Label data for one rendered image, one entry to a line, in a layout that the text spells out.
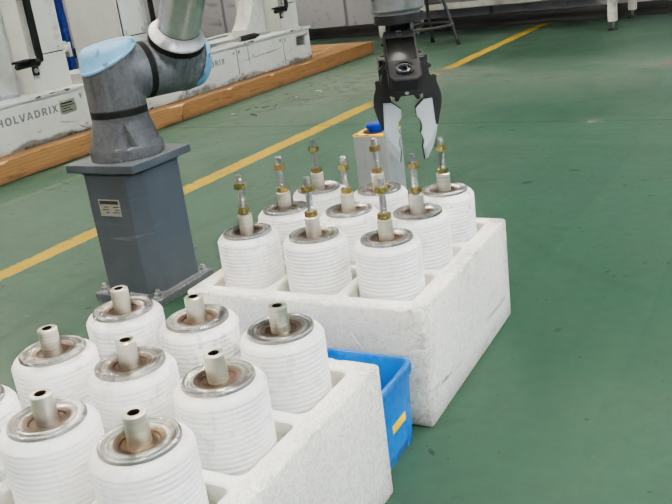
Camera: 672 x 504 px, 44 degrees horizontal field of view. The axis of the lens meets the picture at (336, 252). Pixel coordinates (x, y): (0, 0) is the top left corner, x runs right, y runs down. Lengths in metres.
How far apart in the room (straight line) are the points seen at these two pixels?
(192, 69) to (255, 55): 2.85
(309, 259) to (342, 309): 0.09
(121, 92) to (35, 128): 1.78
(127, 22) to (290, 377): 3.19
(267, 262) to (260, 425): 0.47
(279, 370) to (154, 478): 0.22
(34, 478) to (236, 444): 0.19
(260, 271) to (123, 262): 0.58
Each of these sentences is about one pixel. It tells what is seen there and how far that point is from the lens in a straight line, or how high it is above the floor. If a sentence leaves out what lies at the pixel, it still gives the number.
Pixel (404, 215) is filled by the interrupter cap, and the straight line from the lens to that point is 1.28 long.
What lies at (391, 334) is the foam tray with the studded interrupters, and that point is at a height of 0.14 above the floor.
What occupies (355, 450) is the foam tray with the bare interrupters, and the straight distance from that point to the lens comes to 0.98.
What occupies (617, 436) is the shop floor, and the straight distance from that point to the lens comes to 1.19.
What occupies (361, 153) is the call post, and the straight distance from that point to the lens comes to 1.60.
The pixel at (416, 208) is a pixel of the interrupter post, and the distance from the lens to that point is 1.28.
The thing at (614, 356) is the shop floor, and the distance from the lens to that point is 1.38.
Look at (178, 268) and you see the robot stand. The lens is 1.82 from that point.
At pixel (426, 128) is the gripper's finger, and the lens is 1.25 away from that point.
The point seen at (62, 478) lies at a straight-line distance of 0.85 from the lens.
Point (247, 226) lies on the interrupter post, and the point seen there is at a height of 0.26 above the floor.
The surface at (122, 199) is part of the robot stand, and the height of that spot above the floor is 0.23.
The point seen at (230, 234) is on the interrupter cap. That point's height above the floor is 0.25.
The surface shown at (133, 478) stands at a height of 0.24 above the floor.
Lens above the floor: 0.64
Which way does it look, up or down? 19 degrees down
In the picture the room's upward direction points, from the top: 7 degrees counter-clockwise
